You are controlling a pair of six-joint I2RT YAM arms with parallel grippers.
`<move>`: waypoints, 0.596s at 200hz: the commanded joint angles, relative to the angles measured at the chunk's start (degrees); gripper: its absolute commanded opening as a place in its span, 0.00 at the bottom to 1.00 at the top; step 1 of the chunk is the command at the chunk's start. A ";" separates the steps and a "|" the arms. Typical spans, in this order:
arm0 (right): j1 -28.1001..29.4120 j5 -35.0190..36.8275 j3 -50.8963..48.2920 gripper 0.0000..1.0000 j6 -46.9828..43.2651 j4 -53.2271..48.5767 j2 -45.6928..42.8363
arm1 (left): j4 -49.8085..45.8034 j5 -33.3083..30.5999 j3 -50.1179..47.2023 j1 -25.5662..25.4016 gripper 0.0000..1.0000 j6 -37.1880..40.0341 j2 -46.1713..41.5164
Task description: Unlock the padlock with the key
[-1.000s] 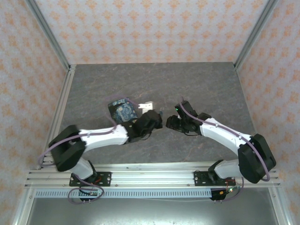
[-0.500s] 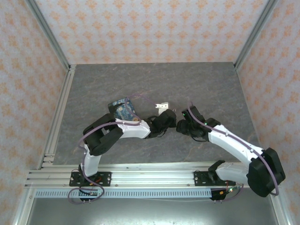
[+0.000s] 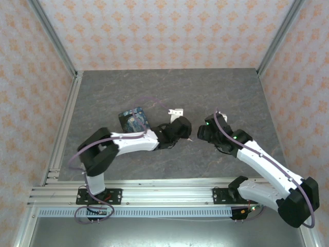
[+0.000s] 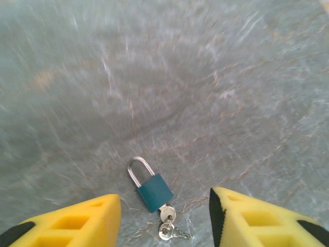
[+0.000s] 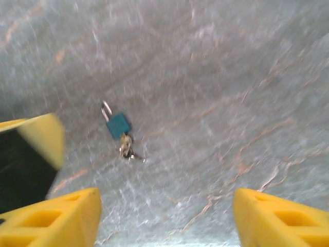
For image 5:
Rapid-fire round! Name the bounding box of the spare silver key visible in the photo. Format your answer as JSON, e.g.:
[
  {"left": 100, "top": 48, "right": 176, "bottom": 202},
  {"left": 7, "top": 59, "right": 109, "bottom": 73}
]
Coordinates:
[{"left": 127, "top": 151, "right": 146, "bottom": 164}]

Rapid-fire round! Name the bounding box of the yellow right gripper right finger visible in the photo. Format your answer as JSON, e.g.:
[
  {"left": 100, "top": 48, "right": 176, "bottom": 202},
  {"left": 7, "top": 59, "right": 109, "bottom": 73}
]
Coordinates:
[{"left": 232, "top": 187, "right": 329, "bottom": 247}]

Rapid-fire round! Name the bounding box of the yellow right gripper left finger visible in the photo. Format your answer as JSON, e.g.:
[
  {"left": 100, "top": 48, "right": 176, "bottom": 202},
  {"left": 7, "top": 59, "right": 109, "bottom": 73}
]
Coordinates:
[{"left": 0, "top": 187, "right": 102, "bottom": 247}]

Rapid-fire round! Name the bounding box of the blue padlock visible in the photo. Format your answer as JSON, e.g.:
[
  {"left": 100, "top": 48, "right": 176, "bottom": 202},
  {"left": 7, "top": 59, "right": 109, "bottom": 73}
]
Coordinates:
[{"left": 101, "top": 100, "right": 132, "bottom": 140}]

